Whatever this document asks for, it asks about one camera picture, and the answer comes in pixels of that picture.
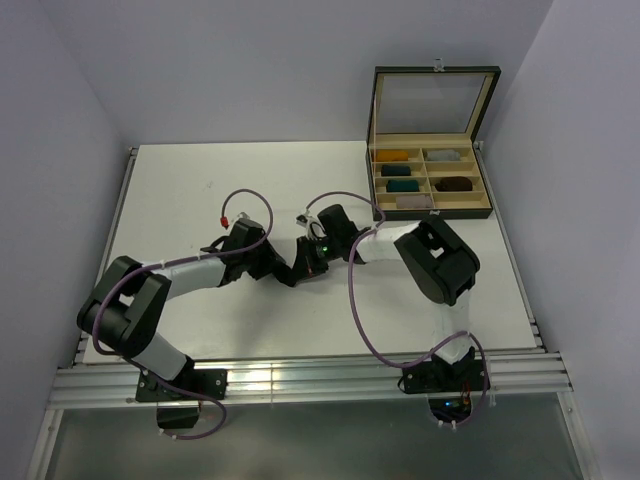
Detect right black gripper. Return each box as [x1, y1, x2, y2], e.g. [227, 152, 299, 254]
[289, 235, 341, 284]

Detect black sock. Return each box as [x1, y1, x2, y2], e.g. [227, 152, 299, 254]
[272, 262, 298, 288]

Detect brown striped sock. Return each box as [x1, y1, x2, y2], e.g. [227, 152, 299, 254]
[434, 176, 473, 192]

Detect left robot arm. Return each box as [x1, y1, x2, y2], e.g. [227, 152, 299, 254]
[77, 219, 289, 399]

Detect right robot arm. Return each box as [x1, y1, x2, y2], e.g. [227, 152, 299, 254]
[286, 204, 480, 390]

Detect teal rolled sock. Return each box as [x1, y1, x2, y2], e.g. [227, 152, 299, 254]
[386, 179, 420, 193]

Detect dark rolled sock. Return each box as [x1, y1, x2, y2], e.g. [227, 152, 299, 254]
[380, 164, 412, 177]

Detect pink-grey rolled sock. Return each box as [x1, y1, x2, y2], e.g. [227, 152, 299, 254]
[396, 195, 433, 210]

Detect orange rolled sock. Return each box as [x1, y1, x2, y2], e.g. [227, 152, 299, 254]
[374, 150, 409, 163]

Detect black compartment storage box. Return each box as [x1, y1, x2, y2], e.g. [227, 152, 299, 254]
[366, 63, 501, 221]

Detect light grey rolled sock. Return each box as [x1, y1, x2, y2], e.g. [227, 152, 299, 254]
[426, 149, 461, 162]

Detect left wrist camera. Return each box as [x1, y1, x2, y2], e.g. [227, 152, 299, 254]
[199, 212, 249, 253]

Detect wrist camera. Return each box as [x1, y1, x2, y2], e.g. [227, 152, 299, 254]
[199, 212, 249, 253]
[296, 210, 326, 240]

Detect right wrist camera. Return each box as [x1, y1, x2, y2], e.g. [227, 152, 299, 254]
[296, 210, 326, 240]

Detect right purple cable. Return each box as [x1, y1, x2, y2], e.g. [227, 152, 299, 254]
[304, 191, 490, 429]

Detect purple cable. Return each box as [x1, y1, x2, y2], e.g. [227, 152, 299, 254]
[304, 191, 490, 429]
[90, 188, 274, 441]

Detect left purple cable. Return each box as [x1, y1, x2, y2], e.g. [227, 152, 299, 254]
[90, 188, 274, 441]

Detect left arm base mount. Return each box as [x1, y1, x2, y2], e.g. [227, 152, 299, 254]
[135, 369, 228, 440]

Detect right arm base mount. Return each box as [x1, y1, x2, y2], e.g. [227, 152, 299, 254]
[397, 351, 491, 430]

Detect aluminium frame rail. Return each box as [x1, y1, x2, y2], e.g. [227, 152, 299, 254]
[27, 144, 604, 480]

